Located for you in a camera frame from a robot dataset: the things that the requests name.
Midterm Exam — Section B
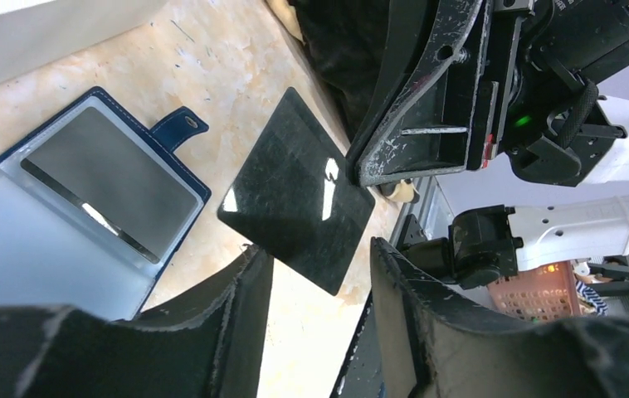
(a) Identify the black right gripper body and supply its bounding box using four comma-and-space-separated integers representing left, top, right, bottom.
466, 0, 629, 188

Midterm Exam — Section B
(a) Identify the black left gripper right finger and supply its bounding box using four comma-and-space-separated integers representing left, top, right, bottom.
370, 237, 629, 397

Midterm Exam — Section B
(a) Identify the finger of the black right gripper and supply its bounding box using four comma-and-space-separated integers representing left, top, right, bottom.
347, 1, 494, 187

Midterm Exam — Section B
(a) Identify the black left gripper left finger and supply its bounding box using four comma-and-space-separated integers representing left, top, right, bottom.
0, 245, 274, 397

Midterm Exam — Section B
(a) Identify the black glossy credit card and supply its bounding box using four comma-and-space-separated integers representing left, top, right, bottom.
217, 87, 375, 296

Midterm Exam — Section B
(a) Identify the blue leather card holder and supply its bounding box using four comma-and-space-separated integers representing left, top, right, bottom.
0, 86, 212, 320

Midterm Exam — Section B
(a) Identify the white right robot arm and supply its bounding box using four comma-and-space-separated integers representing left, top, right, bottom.
349, 1, 629, 289

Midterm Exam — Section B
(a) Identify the grey card in holder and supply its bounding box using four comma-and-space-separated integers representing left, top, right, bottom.
21, 107, 197, 264

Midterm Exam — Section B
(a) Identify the black gold patterned blanket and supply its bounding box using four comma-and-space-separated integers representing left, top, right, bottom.
266, 1, 438, 187

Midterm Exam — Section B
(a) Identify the orange plastic basket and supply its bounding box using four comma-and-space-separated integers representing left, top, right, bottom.
487, 261, 581, 323

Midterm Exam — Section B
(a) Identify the white oval plastic bin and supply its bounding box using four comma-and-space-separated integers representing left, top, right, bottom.
0, 1, 165, 83

